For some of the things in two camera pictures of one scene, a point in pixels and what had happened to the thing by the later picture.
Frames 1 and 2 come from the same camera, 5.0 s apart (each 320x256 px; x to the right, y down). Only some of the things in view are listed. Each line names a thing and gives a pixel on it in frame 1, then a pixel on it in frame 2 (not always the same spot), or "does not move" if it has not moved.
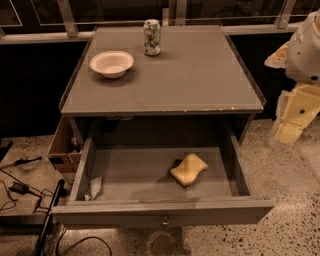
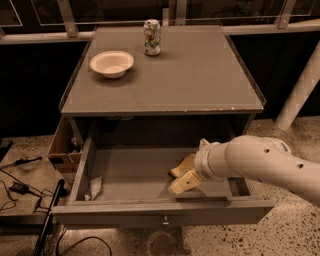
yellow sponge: [189, 169] does not move
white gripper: [304, 55] → [202, 161]
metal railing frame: [174, 15] does not move
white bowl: [112, 64] does not move
